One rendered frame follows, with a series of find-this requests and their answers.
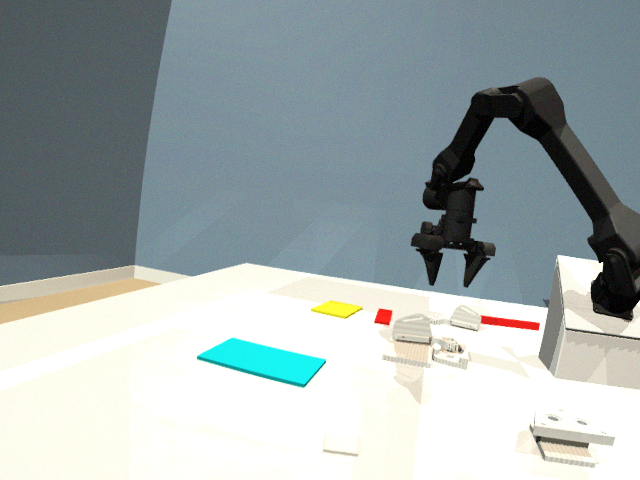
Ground cyan flat rectangular plate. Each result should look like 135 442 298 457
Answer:
197 337 327 388

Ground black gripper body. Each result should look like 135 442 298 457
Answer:
411 210 496 257

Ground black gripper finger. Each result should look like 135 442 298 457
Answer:
416 248 444 286
463 254 491 287

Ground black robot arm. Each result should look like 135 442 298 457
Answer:
422 77 640 321

